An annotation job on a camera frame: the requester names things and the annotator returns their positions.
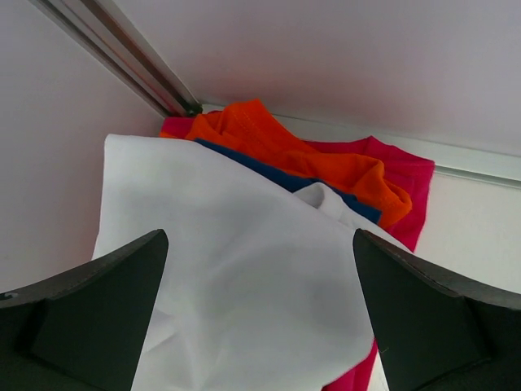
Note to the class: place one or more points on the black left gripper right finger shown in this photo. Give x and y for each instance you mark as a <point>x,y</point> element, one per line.
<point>437,329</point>

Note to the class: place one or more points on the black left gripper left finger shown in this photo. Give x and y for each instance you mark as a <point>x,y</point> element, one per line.
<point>83,329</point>

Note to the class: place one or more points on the white t shirt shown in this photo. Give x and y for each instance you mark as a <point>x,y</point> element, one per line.
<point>260,288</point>

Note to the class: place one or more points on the pink folded t shirt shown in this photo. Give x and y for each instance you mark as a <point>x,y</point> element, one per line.
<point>411,173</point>

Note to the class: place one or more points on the dark blue folded t shirt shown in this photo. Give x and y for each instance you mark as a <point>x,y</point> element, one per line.
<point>290,182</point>

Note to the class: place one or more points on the orange folded t shirt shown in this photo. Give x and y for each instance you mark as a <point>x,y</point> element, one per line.
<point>249,128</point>

